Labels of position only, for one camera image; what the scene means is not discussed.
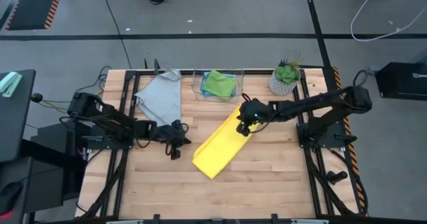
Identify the black orange-edged floor mat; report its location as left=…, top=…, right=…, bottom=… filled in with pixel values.
left=5, top=0, right=66, bottom=31

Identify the yellow cable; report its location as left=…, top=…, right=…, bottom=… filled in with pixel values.
left=41, top=89, right=104, bottom=115

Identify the black cable bundle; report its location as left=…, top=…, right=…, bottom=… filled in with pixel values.
left=73, top=65, right=113, bottom=97

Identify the grey microfiber towel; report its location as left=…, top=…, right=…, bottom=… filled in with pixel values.
left=134, top=69, right=183, bottom=127

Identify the clear plastic bin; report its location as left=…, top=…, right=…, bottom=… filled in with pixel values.
left=191, top=69, right=245, bottom=104

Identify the blue microfiber towel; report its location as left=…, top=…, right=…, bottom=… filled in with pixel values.
left=199, top=71, right=238, bottom=97

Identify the long white floor cable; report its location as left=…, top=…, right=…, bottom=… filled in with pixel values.
left=350, top=0, right=427, bottom=43

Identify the black metal table frame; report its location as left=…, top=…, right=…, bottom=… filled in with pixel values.
left=81, top=69, right=368, bottom=224

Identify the black equipment case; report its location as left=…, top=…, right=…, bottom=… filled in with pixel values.
left=375, top=62, right=427, bottom=101

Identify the thin black floor cable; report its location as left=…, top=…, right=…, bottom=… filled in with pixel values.
left=99, top=0, right=133, bottom=70

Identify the orange black hazard strip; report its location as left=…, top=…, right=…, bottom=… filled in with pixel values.
left=332, top=67, right=366, bottom=215

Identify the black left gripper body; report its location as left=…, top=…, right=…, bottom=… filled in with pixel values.
left=162, top=119, right=188, bottom=161

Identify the black desk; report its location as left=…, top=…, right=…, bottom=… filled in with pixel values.
left=0, top=69, right=37, bottom=163

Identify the succulent in patterned white pot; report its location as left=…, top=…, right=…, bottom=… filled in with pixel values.
left=268, top=57, right=302, bottom=97

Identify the mint green stapler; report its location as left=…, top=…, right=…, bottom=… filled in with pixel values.
left=0, top=71, right=23, bottom=99

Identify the black computer mouse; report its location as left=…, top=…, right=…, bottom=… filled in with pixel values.
left=0, top=182, right=23, bottom=215

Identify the black equipment cart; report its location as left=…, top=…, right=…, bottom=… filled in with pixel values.
left=0, top=139, right=88, bottom=224

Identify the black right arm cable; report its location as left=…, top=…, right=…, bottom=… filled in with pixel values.
left=352, top=69, right=370, bottom=87

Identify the green microfiber towel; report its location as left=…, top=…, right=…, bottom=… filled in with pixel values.
left=202, top=69, right=238, bottom=99

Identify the black table handle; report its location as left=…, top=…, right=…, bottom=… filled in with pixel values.
left=327, top=169, right=350, bottom=185

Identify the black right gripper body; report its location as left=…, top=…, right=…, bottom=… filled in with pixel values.
left=236, top=116, right=262, bottom=137

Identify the yellow microfiber towel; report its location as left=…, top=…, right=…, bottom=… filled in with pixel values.
left=191, top=103, right=261, bottom=180

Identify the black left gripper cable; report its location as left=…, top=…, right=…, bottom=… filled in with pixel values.
left=164, top=122, right=189, bottom=157

